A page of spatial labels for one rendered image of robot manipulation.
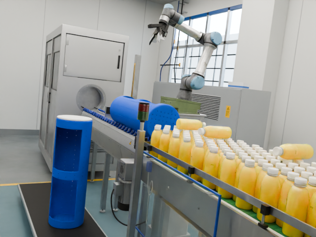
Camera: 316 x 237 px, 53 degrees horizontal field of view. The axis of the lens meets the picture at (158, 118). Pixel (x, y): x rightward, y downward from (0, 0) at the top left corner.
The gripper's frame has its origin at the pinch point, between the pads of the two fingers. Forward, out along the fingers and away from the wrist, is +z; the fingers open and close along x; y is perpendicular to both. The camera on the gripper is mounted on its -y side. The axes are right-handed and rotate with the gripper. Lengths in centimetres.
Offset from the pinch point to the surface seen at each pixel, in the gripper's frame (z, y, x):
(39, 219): 164, -19, 51
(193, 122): 57, 19, -59
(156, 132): 70, 3, -46
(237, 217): 98, -1, -133
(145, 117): 67, -20, -66
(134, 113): 57, 6, 1
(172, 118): 53, 25, -25
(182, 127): 62, 12, -58
